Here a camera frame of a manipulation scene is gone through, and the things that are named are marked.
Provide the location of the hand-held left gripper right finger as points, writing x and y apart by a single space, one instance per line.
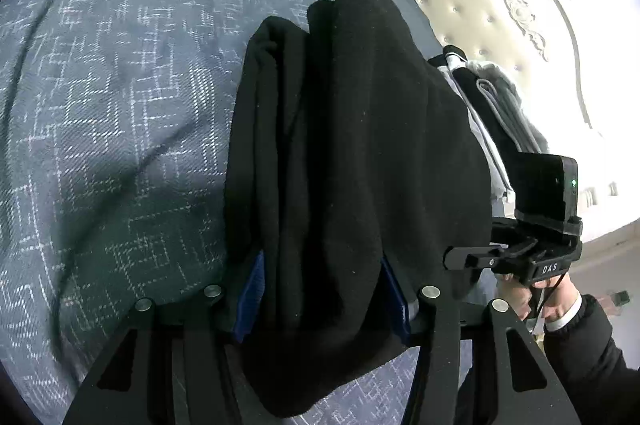
397 300

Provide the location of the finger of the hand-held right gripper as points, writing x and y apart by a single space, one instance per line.
475 257

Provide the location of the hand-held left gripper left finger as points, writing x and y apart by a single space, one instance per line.
252 300

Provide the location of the black sweatshirt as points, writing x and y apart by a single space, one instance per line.
350 155

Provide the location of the person's right forearm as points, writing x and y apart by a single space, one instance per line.
590 355

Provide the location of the pile of grey clothes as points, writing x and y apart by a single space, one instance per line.
500 105

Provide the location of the person's right hand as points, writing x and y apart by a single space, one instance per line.
562 300

